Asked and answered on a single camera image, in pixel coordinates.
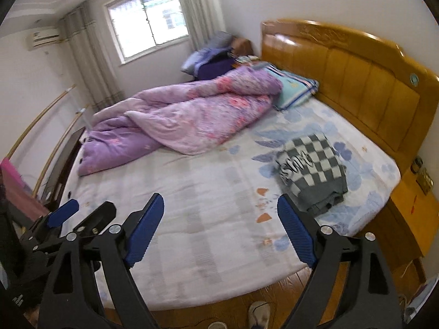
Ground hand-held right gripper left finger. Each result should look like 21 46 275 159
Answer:
36 193 165 329

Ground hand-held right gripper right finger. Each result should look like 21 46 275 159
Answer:
277 195 403 329

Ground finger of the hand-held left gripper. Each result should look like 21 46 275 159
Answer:
19 199 80 248
60 202 116 244

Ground grey white checkered cardigan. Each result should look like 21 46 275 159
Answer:
274 134 348 217

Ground grey and pink striped towel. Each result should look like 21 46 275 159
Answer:
0 175 50 223

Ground dark top white tv cabinet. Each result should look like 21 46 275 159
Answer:
43 127 86 209

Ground wooden bed with headboard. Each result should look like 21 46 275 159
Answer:
57 99 402 311

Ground bright pink towel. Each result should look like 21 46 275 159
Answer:
0 158 30 187

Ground person's white shoe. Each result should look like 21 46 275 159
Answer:
247 301 271 329

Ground purple floral quilt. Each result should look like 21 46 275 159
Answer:
77 65 283 177

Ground light blue striped pillow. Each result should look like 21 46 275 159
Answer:
264 62 319 111

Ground grey beige striped curtain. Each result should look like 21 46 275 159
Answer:
60 5 124 112
170 0 229 52

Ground wooden bed headboard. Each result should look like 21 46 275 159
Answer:
261 19 439 172

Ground small wooden nightstand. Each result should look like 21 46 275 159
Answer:
231 38 255 58

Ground grey pillow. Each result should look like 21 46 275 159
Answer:
206 31 237 50

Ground wooden nightstand with brass handle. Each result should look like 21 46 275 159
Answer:
357 158 439 282

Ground white barre post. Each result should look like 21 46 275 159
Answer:
69 87 86 124

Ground wall air conditioner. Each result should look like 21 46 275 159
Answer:
26 27 60 49

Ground window with white frame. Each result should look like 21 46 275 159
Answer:
105 0 191 64

